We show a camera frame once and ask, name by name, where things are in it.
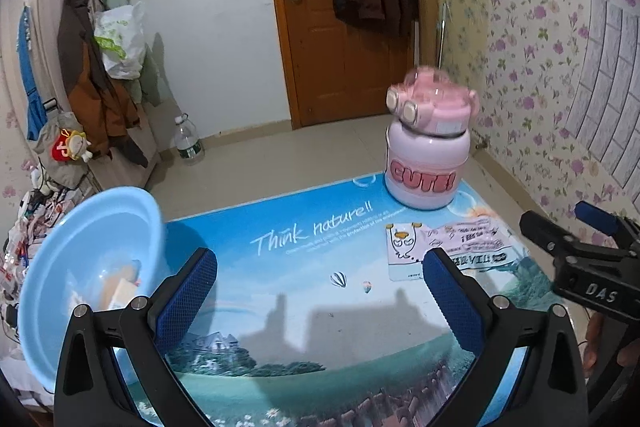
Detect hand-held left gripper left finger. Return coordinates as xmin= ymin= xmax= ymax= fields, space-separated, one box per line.
xmin=54 ymin=248 xmax=219 ymax=427

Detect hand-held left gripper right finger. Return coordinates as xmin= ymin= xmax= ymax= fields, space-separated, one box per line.
xmin=422 ymin=248 xmax=587 ymax=427

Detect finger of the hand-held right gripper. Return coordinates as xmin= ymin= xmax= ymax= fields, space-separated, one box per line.
xmin=574 ymin=201 xmax=640 ymax=251
xmin=519 ymin=210 xmax=626 ymax=261

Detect white yellow tissue pack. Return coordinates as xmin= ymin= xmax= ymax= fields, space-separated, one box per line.
xmin=107 ymin=281 xmax=142 ymax=312

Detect blue plastic basin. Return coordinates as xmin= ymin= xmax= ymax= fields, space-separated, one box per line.
xmin=17 ymin=187 xmax=166 ymax=392

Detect person's right hand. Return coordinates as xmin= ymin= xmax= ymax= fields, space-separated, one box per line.
xmin=584 ymin=311 xmax=640 ymax=370

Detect flat printed packet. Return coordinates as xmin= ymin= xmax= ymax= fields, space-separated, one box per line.
xmin=385 ymin=214 xmax=517 ymax=284

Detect picture printed table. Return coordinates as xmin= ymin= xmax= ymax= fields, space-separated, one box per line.
xmin=107 ymin=171 xmax=533 ymax=427

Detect pink water bottle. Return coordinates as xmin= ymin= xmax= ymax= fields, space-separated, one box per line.
xmin=385 ymin=66 xmax=481 ymax=211

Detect clear plastic water bottle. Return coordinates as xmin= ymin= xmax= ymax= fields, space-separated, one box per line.
xmin=173 ymin=113 xmax=206 ymax=166

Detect grey cloth bag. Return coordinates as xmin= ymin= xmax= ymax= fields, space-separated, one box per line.
xmin=32 ymin=112 xmax=96 ymax=188

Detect pile of small packets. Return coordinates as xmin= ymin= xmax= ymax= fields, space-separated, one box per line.
xmin=0 ymin=189 xmax=66 ymax=303

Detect red plush toy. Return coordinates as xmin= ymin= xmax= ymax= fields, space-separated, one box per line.
xmin=49 ymin=127 xmax=93 ymax=162

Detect brown two-tone jacket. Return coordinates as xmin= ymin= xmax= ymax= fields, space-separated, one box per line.
xmin=56 ymin=0 xmax=150 ymax=168

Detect white green plastic bag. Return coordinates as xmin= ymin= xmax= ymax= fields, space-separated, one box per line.
xmin=93 ymin=2 xmax=147 ymax=80

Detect brown wooden door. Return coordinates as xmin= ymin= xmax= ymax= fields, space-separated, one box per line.
xmin=263 ymin=0 xmax=426 ymax=130

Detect grey brick wall sticker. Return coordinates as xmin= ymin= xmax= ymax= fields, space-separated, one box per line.
xmin=565 ymin=0 xmax=640 ymax=190

